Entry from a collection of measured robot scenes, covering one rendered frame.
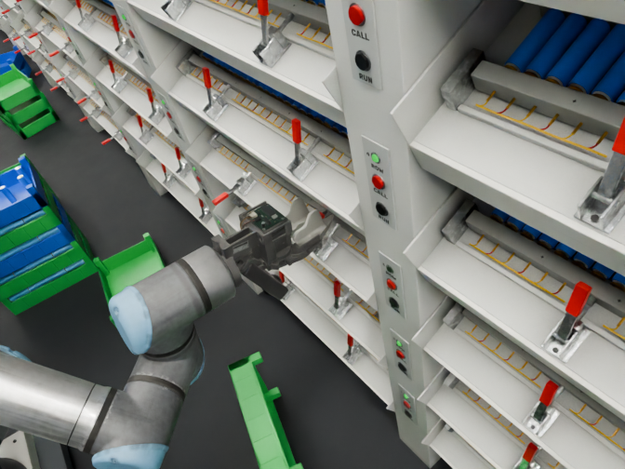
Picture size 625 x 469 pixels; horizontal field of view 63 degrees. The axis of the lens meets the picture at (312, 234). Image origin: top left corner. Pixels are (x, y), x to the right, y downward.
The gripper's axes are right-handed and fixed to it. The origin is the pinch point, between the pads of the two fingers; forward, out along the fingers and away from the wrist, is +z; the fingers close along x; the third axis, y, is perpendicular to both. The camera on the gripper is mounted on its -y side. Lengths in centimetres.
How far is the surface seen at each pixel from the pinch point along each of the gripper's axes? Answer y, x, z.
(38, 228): -39, 97, -40
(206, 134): -1.7, 44.4, 1.1
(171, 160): -26, 79, 2
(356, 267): -6.5, -7.5, 0.5
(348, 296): -22.8, -0.2, 3.9
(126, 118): -24, 114, 2
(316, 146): 14.0, 1.0, 0.8
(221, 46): 29.9, 10.6, -6.9
